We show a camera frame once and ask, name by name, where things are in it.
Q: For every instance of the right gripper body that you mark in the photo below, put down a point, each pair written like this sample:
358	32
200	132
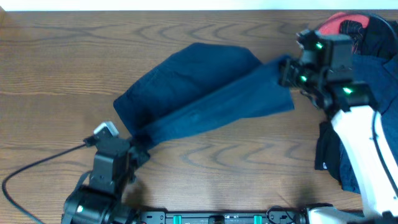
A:
303	76

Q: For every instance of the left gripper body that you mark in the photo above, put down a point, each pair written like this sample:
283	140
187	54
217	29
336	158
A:
136	158

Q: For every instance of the navy blue shorts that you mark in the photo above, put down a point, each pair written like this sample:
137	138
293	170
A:
198	89

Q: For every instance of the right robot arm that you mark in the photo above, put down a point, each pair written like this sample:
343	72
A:
324	74

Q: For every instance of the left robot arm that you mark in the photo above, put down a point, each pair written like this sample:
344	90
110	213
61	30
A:
97	197

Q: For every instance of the red cloth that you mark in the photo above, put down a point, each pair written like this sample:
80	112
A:
332	25

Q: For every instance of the dark striped garment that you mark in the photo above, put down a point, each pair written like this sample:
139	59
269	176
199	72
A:
357	33

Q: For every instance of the navy blue shirt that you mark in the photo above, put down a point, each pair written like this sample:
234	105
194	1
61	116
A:
381	75

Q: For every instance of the black garment with logo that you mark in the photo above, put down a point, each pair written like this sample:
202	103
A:
327	153

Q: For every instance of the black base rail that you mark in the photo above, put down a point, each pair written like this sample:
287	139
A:
274	215

